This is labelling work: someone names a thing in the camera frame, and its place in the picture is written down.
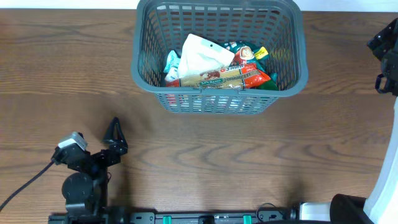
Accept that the mint toilet wipes pack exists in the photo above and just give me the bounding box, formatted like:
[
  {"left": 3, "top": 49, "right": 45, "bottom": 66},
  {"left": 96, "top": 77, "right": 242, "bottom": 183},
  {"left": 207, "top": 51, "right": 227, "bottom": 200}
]
[{"left": 164, "top": 50, "right": 180, "bottom": 73}]

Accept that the beige paper pouch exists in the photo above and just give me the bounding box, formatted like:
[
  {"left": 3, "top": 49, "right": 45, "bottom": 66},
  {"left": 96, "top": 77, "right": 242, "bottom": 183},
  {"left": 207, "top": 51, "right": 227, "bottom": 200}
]
[{"left": 178, "top": 34, "right": 234, "bottom": 78}]

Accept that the green lid jar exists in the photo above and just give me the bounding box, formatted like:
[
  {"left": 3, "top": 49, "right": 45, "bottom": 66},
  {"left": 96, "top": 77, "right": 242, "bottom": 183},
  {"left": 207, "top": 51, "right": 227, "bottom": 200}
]
[{"left": 257, "top": 73, "right": 279, "bottom": 91}]

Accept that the orange spaghetti packet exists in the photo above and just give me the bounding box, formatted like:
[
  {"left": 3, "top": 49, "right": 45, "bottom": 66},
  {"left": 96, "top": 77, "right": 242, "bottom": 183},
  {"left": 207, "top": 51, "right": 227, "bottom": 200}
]
[{"left": 166, "top": 63, "right": 271, "bottom": 90}]

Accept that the green instant coffee bag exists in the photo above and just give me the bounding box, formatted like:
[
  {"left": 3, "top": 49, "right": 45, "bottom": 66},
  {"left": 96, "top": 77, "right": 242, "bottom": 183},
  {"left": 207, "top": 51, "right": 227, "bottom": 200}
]
[{"left": 222, "top": 40, "right": 271, "bottom": 89}]

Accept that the white tissue multipack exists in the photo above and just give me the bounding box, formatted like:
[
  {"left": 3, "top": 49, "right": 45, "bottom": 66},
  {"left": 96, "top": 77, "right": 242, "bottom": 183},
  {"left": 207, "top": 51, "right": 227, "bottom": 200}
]
[{"left": 165, "top": 70, "right": 242, "bottom": 113}]

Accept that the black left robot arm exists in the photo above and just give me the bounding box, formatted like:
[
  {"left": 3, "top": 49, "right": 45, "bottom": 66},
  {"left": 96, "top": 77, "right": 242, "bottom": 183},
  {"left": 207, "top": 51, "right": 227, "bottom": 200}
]
[{"left": 51, "top": 117, "right": 128, "bottom": 217}]

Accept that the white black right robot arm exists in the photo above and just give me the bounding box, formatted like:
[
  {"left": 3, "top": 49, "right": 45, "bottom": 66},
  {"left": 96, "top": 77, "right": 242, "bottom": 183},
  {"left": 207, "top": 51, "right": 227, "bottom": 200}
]
[{"left": 280, "top": 19, "right": 397, "bottom": 223}]

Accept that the grey plastic lattice basket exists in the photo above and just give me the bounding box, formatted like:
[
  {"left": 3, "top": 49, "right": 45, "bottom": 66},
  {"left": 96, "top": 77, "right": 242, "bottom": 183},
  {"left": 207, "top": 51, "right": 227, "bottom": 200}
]
[{"left": 131, "top": 0, "right": 308, "bottom": 114}]

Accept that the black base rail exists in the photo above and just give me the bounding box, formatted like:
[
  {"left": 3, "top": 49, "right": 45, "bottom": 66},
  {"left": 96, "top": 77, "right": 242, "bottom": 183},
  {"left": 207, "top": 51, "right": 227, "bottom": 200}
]
[{"left": 47, "top": 207, "right": 299, "bottom": 224}]

